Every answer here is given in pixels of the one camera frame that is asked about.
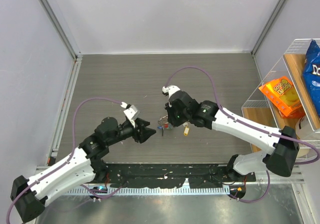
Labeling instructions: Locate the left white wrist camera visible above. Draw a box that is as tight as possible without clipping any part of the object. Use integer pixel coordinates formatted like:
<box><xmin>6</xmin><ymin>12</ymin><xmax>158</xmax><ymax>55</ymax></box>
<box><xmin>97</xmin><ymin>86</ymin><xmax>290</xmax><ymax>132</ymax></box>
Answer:
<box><xmin>123</xmin><ymin>104</ymin><xmax>140</xmax><ymax>121</ymax></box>

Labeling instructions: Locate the orange Scrub Daddy box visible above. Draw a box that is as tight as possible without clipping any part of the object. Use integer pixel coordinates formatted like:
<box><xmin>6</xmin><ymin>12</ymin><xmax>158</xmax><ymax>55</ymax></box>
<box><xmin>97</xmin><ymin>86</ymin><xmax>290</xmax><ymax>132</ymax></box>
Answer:
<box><xmin>258</xmin><ymin>76</ymin><xmax>305</xmax><ymax>119</ymax></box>

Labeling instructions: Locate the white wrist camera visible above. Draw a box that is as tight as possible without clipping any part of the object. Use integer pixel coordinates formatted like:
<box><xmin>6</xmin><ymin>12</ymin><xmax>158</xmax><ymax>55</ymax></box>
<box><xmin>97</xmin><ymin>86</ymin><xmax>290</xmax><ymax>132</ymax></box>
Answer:
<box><xmin>162</xmin><ymin>85</ymin><xmax>181</xmax><ymax>102</ymax></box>
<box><xmin>123</xmin><ymin>104</ymin><xmax>140</xmax><ymax>121</ymax></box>

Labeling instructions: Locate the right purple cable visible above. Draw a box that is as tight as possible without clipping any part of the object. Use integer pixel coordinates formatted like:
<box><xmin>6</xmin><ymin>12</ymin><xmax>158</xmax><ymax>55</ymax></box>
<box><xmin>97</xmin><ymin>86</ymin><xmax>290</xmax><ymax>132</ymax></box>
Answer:
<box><xmin>165</xmin><ymin>66</ymin><xmax>320</xmax><ymax>204</ymax></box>

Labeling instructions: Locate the keyring with tagged keys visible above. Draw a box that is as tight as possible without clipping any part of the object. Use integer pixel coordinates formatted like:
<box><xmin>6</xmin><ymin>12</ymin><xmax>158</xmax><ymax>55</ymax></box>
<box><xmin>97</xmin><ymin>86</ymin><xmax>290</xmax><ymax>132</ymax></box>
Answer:
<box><xmin>157</xmin><ymin>115</ymin><xmax>173</xmax><ymax>137</ymax></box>

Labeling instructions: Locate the blue chip bag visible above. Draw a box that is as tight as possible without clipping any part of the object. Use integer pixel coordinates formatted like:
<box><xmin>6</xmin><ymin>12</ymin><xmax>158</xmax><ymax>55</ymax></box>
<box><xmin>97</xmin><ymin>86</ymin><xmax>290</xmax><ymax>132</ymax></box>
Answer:
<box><xmin>302</xmin><ymin>39</ymin><xmax>320</xmax><ymax>116</ymax></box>

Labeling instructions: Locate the key with yellow tag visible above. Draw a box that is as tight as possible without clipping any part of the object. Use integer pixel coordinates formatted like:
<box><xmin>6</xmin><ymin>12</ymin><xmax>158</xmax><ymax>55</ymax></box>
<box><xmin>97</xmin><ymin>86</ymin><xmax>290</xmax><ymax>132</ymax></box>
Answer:
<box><xmin>183</xmin><ymin>122</ymin><xmax>190</xmax><ymax>136</ymax></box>

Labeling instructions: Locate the wire shelf rack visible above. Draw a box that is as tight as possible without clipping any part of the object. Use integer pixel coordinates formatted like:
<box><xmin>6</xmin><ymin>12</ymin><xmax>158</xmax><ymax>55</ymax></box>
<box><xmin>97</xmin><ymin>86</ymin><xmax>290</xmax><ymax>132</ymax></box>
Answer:
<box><xmin>242</xmin><ymin>39</ymin><xmax>320</xmax><ymax>162</ymax></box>

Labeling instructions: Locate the white slotted cable duct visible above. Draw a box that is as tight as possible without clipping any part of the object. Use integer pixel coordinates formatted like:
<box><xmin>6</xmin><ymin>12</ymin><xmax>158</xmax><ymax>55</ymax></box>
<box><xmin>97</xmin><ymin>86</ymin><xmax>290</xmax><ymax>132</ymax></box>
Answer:
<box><xmin>62</xmin><ymin>184</ymin><xmax>230</xmax><ymax>196</ymax></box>

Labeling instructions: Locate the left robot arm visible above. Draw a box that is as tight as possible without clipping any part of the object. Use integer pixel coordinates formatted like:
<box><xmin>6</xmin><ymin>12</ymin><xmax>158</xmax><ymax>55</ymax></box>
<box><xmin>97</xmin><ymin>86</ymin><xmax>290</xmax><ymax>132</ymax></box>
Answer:
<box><xmin>10</xmin><ymin>117</ymin><xmax>156</xmax><ymax>223</ymax></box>

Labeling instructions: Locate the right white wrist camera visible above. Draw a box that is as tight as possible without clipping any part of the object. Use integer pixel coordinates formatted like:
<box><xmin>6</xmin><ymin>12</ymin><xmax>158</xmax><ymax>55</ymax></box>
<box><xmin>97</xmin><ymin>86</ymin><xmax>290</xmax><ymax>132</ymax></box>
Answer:
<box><xmin>162</xmin><ymin>85</ymin><xmax>181</xmax><ymax>102</ymax></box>

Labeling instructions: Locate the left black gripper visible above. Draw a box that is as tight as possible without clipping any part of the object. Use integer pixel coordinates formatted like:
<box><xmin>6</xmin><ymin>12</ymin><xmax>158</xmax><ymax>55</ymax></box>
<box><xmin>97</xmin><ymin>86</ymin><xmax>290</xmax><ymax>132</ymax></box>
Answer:
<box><xmin>106</xmin><ymin>116</ymin><xmax>156</xmax><ymax>146</ymax></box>

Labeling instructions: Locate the purple cable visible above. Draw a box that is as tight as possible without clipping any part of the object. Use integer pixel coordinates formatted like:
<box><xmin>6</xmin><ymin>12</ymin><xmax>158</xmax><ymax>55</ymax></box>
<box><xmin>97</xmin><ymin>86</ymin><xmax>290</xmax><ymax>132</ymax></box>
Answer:
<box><xmin>165</xmin><ymin>66</ymin><xmax>320</xmax><ymax>204</ymax></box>
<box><xmin>6</xmin><ymin>96</ymin><xmax>128</xmax><ymax>221</ymax></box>

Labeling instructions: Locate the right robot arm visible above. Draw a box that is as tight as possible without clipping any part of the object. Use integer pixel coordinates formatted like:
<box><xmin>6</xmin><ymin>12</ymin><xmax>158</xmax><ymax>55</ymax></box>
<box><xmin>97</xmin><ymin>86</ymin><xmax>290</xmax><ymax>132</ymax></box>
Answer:
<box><xmin>162</xmin><ymin>85</ymin><xmax>300</xmax><ymax>181</ymax></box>

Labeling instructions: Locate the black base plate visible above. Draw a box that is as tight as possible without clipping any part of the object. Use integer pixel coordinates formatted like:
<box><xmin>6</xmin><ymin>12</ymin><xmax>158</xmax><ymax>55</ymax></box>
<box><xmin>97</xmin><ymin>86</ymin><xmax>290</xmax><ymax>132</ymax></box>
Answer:
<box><xmin>104</xmin><ymin>163</ymin><xmax>256</xmax><ymax>189</ymax></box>

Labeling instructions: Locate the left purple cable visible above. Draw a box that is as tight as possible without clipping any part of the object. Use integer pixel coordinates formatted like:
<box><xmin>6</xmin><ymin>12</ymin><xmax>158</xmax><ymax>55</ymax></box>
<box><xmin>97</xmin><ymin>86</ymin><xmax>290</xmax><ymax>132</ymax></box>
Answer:
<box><xmin>6</xmin><ymin>96</ymin><xmax>128</xmax><ymax>221</ymax></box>

